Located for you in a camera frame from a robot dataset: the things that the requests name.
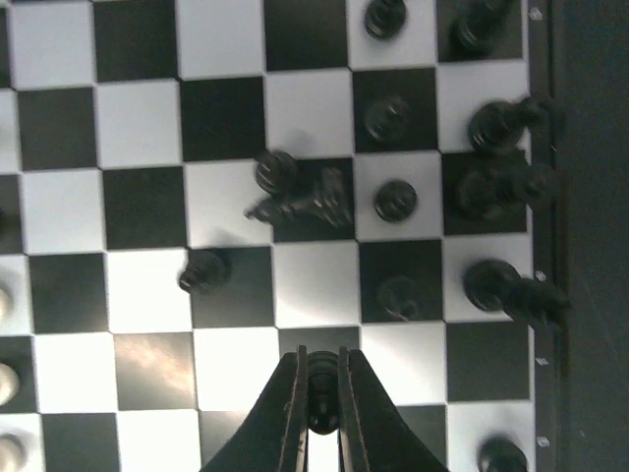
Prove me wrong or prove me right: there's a black chess bishop standing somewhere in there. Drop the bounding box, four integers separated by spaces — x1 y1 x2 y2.
467 96 556 155

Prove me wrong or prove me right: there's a black chess pawn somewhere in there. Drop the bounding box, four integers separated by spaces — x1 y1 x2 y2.
364 96 411 144
376 275 422 322
255 150 297 195
373 179 419 223
308 351 339 436
178 250 230 295
364 0 407 40

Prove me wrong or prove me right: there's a black chess knight standing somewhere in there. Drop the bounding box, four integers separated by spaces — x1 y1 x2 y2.
452 0 515 56

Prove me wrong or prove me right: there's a black chess rook lying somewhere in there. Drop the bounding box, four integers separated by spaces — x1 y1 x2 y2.
477 437 529 472

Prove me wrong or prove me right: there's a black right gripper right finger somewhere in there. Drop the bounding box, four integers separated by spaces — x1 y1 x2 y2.
337 347 446 472

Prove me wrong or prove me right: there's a black chess king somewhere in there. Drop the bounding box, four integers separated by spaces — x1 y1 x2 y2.
463 259 572 328

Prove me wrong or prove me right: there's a black chess queen standing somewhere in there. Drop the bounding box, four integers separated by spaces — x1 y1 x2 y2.
455 164 559 221

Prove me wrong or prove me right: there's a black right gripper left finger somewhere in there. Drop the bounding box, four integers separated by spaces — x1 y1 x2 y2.
201 346 308 472

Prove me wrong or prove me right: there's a black white chess board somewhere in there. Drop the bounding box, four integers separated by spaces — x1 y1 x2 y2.
1 1 556 471

